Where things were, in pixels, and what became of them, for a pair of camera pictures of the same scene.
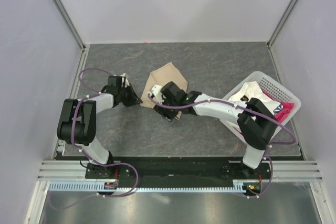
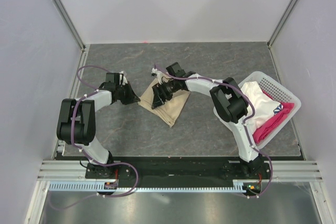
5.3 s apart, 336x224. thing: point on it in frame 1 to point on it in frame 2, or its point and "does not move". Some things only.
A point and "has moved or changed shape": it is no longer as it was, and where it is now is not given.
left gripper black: (133, 99) does not move
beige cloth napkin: (165, 75) has moved or changed shape
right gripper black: (163, 110) to (159, 96)
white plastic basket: (272, 88) does not move
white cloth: (252, 89) does not move
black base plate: (170, 172) does not move
